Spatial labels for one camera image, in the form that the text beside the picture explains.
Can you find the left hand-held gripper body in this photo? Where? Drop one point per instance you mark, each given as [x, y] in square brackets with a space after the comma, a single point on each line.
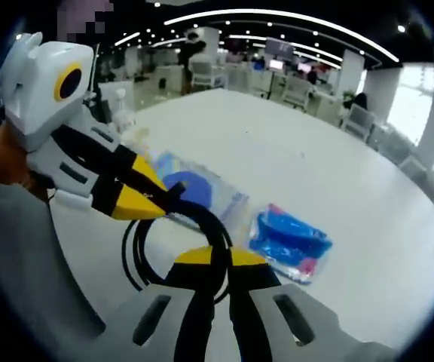
[40, 98]

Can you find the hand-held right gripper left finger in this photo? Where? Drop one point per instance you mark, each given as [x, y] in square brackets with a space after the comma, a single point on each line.
[190, 301]

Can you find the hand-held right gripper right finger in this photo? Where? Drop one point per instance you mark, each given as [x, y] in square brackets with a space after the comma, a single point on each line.
[254, 309]

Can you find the clear water bottle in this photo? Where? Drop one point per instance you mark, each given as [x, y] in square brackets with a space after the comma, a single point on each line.
[123, 107]

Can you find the clear package with blue oval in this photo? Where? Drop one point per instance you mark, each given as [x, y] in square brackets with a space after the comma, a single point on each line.
[190, 186]

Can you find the clear bag of blue items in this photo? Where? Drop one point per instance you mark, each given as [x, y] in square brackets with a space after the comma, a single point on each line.
[292, 237]

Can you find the white office chair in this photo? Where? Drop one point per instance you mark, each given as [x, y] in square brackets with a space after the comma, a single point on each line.
[207, 73]
[358, 118]

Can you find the grey mesh chair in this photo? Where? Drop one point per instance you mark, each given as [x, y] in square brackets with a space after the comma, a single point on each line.
[21, 264]

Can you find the hanging display screen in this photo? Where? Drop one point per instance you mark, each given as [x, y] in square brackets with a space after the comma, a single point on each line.
[280, 47]

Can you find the potted plant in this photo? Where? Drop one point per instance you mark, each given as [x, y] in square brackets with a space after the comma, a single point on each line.
[347, 95]

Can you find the large window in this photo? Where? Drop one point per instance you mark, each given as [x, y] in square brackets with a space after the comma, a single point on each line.
[409, 102]

